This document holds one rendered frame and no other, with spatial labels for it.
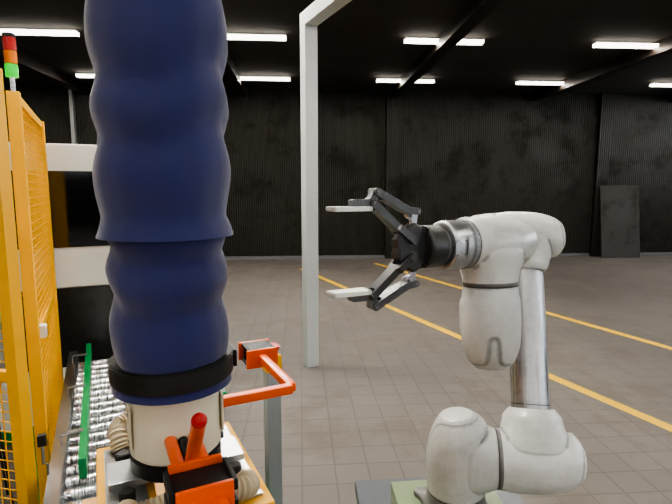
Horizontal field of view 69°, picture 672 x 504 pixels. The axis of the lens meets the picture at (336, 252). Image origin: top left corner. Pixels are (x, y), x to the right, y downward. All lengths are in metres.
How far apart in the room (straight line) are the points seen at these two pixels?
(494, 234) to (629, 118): 13.46
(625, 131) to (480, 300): 13.39
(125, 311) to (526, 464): 1.01
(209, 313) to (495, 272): 0.52
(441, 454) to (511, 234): 0.68
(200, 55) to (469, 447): 1.08
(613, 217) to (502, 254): 12.94
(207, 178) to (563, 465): 1.08
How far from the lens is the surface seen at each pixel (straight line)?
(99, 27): 0.92
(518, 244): 0.94
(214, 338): 0.92
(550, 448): 1.42
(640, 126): 14.47
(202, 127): 0.88
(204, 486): 0.79
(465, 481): 1.41
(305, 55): 4.60
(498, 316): 0.92
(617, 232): 13.86
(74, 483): 2.36
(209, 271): 0.89
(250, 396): 1.11
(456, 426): 1.37
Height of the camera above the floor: 1.69
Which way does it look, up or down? 7 degrees down
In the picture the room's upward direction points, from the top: straight up
